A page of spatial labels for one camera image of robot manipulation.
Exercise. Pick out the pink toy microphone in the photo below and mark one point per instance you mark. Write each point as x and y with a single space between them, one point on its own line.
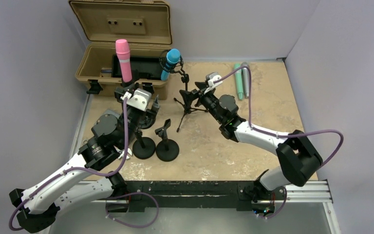
123 54

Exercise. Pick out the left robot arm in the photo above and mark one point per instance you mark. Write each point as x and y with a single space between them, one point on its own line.
81 179

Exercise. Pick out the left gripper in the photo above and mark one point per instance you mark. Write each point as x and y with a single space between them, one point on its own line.
150 113

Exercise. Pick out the black tray inside case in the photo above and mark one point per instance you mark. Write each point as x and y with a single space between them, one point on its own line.
147 67

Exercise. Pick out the silver grey microphone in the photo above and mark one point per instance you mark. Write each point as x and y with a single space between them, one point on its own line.
245 76

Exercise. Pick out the mint green microphone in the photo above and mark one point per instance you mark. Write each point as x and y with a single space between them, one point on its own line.
239 84

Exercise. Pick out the black clip desk stand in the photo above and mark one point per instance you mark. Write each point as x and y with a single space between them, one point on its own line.
167 149

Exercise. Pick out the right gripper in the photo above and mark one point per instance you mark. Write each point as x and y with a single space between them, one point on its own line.
189 96

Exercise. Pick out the grey flat box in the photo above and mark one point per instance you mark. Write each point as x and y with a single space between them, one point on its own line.
111 112

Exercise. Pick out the tan plastic tool case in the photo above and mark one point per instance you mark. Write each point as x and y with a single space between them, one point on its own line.
145 24

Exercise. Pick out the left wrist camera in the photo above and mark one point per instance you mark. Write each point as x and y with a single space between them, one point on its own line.
138 98

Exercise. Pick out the black tripod shock-mount stand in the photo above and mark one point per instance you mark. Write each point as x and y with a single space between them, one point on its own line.
185 80

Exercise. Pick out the black shock-mount desk stand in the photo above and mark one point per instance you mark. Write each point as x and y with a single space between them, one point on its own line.
143 147

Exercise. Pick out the black stand with pink microphone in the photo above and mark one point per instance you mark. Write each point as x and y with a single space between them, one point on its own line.
134 88

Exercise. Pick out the red-handled adjustable wrench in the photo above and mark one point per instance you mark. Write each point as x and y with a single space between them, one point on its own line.
121 154

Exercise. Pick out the blue microphone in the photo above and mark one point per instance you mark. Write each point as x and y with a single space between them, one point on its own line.
171 59

